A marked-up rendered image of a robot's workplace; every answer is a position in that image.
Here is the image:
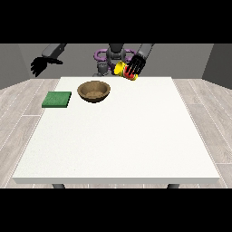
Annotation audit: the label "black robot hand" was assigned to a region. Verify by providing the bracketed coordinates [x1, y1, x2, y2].
[30, 56, 64, 78]
[124, 53, 147, 77]

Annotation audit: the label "yellow cup with melon print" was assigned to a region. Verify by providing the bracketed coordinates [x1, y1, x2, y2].
[113, 60, 139, 82]

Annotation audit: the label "green square pad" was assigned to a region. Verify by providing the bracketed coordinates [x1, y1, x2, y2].
[41, 91, 73, 109]

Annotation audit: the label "brown wooden bowl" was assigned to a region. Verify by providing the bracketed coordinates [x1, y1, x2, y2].
[77, 80, 111, 104]

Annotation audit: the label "grey robot trunk purple rings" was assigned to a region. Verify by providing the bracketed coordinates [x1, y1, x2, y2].
[92, 43, 136, 78]

